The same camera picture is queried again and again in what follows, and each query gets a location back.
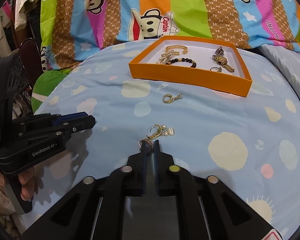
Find left hand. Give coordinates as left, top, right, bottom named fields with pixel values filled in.
left=0, top=167, right=36, bottom=201

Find gold charm earring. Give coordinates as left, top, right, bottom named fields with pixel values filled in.
left=173, top=94, right=183, bottom=100

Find pearl bead necklace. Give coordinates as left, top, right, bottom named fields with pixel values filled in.
left=154, top=51, right=180, bottom=65

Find gold hoop earring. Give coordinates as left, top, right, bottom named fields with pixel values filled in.
left=162, top=94, right=174, bottom=103
left=147, top=124, right=166, bottom=140

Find gold chain bangle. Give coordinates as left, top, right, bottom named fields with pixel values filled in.
left=165, top=44, right=188, bottom=55

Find pale blue pillow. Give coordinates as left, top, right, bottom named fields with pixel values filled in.
left=260, top=44, right=300, bottom=99

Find colourful monkey cartoon quilt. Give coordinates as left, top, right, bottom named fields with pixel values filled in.
left=40, top=0, right=300, bottom=71

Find silver wristwatch dark dial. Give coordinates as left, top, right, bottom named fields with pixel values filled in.
left=212, top=46, right=224, bottom=60

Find gold wristwatch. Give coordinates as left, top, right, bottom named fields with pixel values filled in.
left=212, top=55, right=235, bottom=73

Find orange cardboard tray box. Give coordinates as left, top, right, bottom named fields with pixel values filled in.
left=129, top=36, right=253, bottom=97

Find dark brown chair back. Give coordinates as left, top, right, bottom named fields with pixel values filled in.
left=18, top=38, right=43, bottom=89

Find light blue planet blanket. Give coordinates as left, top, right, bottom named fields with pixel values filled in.
left=20, top=41, right=300, bottom=239

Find gold dangling earring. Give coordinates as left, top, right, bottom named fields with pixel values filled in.
left=162, top=127, right=174, bottom=136

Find dark rose gold ring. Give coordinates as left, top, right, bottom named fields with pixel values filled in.
left=137, top=138, right=156, bottom=156

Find black bead gold bracelet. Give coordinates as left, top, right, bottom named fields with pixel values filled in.
left=165, top=57, right=198, bottom=68

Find hanging clothes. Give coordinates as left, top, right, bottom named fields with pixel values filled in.
left=0, top=0, right=44, bottom=120

